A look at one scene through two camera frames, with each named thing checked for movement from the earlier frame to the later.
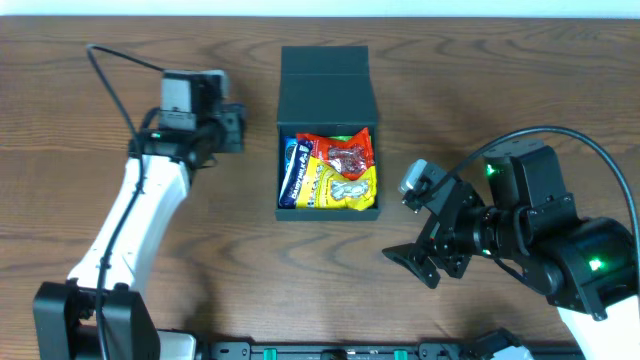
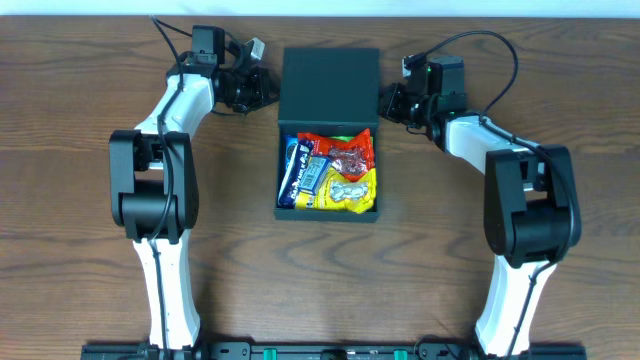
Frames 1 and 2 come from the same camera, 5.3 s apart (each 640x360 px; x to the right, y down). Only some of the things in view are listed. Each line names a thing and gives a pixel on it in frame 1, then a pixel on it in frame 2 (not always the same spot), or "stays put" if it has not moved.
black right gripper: (439, 240) → (395, 103)
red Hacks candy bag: (350, 157) stays put
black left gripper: (233, 128) → (261, 86)
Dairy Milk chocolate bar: (293, 180) stays put
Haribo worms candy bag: (341, 138) stays put
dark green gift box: (327, 91) stays put
